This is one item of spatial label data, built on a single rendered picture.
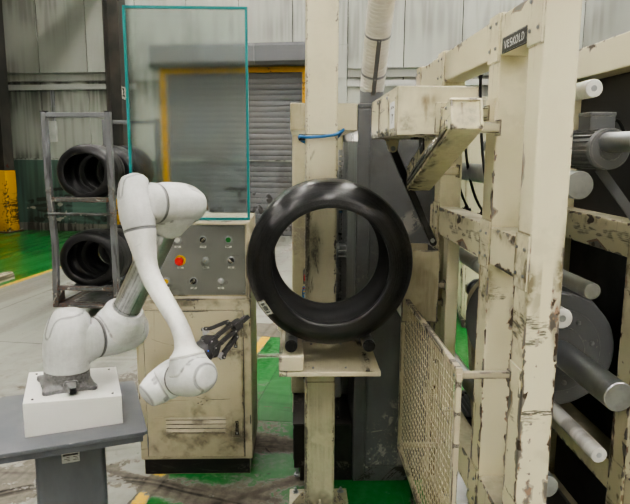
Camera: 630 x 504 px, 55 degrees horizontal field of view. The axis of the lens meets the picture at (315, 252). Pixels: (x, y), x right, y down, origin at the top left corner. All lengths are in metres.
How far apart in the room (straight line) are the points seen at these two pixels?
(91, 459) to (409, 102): 1.62
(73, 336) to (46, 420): 0.29
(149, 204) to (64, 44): 11.33
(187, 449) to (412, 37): 9.34
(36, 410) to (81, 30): 11.23
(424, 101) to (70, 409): 1.53
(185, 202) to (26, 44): 11.72
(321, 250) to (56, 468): 1.25
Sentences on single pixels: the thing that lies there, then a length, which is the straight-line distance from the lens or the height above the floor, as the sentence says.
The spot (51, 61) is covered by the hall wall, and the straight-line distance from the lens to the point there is 13.33.
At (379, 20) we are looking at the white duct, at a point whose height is 2.15.
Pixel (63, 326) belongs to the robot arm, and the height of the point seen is 0.99.
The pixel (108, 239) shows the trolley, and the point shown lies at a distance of 5.80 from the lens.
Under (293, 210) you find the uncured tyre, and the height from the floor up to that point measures 1.39.
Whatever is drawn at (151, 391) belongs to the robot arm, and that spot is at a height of 0.89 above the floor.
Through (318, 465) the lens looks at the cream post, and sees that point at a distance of 2.81.
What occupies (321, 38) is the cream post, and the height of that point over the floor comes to 2.02.
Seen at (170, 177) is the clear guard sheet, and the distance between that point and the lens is 2.91.
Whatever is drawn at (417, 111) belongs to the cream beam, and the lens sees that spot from 1.88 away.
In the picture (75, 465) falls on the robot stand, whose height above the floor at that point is 0.50.
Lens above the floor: 1.59
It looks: 9 degrees down
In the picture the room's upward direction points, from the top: straight up
